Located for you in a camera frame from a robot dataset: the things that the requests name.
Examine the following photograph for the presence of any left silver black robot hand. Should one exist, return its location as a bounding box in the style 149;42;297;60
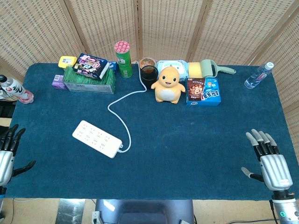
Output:
0;124;36;187

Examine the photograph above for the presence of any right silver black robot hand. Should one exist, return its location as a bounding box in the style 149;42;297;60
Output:
241;128;293;192

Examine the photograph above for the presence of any white power strip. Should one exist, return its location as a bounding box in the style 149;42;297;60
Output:
71;119;124;159

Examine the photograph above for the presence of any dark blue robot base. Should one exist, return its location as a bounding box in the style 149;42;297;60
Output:
91;199;195;224

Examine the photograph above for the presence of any white drink bottle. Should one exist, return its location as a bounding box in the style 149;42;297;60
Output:
0;74;35;104

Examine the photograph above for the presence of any clear water bottle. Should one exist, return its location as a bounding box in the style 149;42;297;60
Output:
244;61;275;90

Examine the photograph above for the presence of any purple small box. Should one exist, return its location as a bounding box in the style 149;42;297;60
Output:
51;74;68;91

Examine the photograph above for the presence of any blue cookie box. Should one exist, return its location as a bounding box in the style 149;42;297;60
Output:
185;77;222;107

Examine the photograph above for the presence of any green tissue box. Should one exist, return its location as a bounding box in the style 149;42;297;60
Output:
62;66;117;95

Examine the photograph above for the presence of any yellow small box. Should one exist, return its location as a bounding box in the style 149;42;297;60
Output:
57;56;78;69

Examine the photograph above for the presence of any green lint roller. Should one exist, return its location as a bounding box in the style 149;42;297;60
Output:
200;59;237;78

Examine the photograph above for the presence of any blue carpet table mat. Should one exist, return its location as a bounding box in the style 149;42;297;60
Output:
4;62;299;201

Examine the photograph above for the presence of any yellow sponge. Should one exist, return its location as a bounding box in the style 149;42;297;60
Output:
188;62;203;78

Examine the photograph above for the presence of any dark sanitary pad pack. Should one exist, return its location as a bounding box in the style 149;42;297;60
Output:
72;53;110;81

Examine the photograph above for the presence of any orange dinosaur plush toy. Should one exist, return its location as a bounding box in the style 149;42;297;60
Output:
150;65;186;105

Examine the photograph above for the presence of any wet wipes pack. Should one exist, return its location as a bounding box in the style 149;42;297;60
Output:
156;59;189;81

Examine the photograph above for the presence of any small blue white box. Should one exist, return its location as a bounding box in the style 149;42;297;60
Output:
107;61;119;75

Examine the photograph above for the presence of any green chips can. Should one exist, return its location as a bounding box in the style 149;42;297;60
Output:
114;40;134;79

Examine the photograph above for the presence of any black cup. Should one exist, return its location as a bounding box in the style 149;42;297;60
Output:
140;65;159;90

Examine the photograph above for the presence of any instant noodle bowl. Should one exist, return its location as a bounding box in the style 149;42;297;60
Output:
139;57;157;70

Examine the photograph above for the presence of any woven folding screen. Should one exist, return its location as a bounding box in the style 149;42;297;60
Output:
0;0;299;143

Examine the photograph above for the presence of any black cable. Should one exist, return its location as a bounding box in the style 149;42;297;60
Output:
268;199;281;224

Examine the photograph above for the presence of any white power cable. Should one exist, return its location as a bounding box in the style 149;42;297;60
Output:
107;61;148;154

